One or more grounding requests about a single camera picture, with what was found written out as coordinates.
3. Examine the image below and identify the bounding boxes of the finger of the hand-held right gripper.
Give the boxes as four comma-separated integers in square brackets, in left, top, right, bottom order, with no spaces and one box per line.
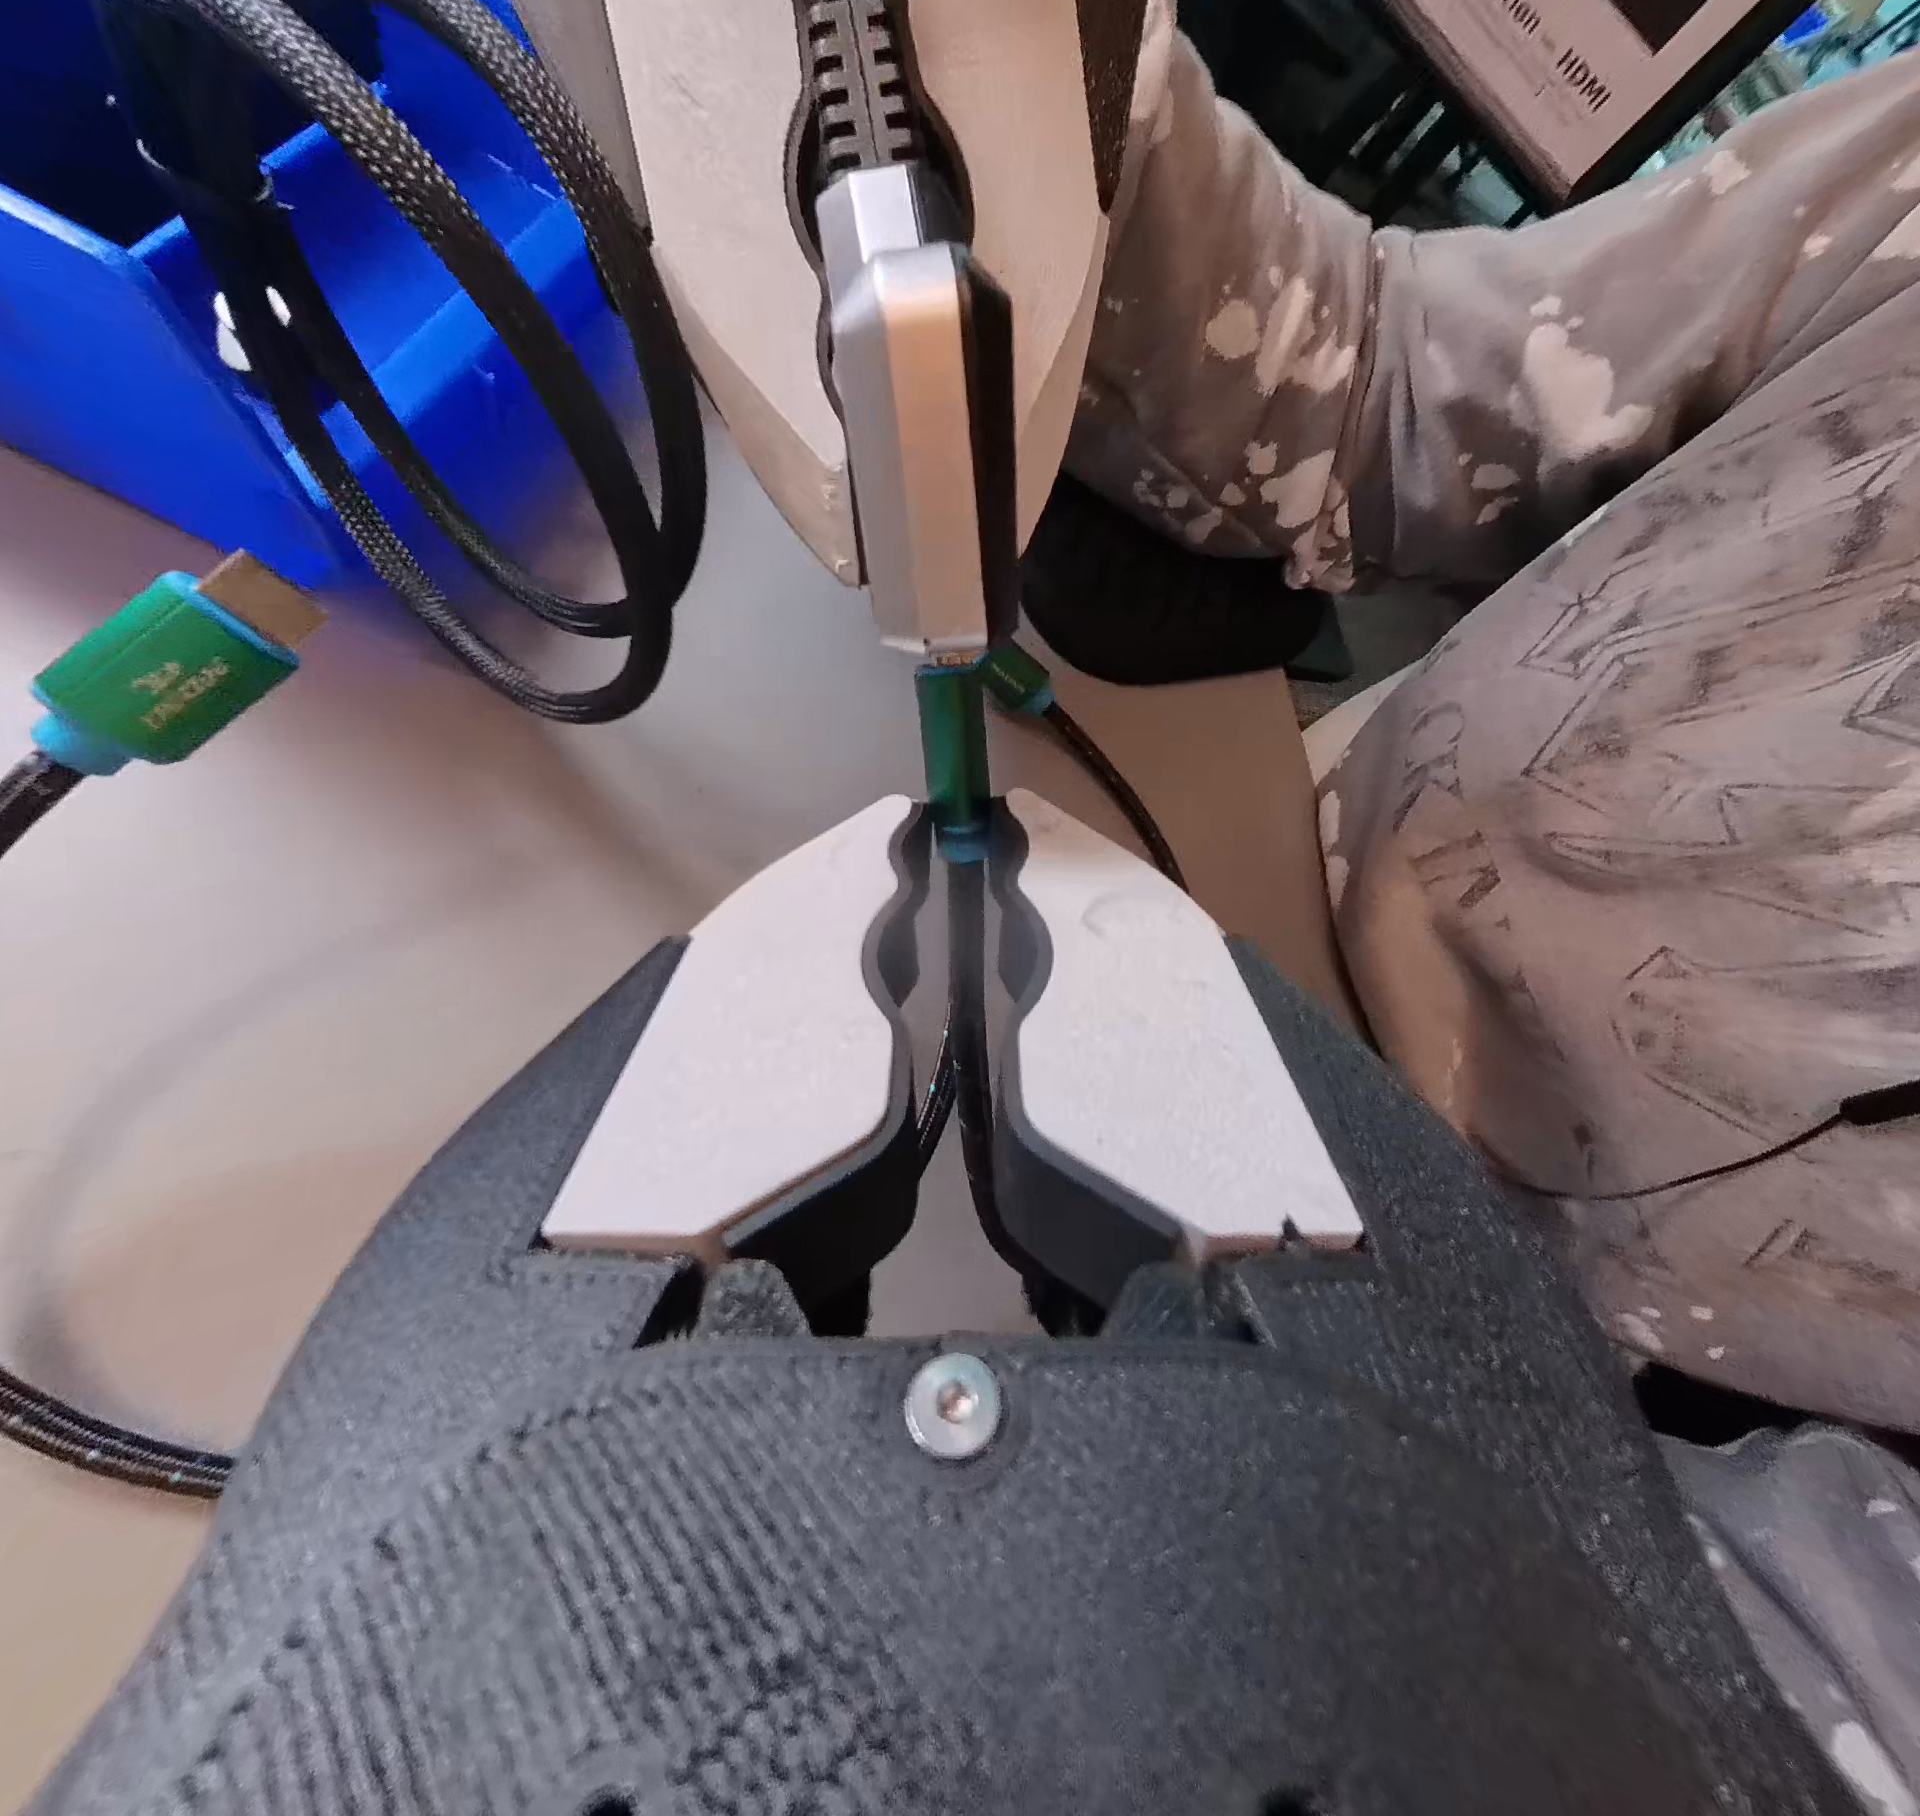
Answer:
[914,0,1114,564]
[584,0,868,592]

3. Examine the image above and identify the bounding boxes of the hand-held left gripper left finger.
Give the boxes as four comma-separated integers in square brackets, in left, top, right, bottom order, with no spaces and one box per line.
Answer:
[536,793,938,1267]

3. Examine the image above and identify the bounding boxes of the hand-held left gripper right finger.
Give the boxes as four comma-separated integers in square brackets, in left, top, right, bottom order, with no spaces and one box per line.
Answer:
[971,789,1372,1270]

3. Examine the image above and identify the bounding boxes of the thick black braided cable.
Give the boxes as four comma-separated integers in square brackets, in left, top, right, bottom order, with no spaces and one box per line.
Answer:
[90,0,944,729]

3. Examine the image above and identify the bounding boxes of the silver and black hub adapter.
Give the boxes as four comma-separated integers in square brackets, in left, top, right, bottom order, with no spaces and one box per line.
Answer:
[813,164,1029,659]

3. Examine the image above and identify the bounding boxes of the blue plastic bin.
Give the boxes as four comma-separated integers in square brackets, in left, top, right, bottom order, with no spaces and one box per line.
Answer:
[0,0,667,619]

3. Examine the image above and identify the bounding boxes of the person's right forearm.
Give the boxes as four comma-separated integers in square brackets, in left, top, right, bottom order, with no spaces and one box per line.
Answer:
[1035,0,1920,689]

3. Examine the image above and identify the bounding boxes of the person's grey hoodie torso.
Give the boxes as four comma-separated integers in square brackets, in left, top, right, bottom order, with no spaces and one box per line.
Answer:
[1317,332,1920,1443]

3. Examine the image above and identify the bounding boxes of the person's grey pants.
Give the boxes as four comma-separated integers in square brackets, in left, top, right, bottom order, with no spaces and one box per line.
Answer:
[1643,1421,1920,1816]

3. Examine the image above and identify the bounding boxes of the long green plug hdmi cable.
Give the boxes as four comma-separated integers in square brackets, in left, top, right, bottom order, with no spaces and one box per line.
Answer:
[0,549,327,1501]

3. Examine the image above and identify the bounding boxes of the black earphone wire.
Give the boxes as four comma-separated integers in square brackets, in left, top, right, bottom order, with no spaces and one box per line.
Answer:
[1560,1085,1920,1202]

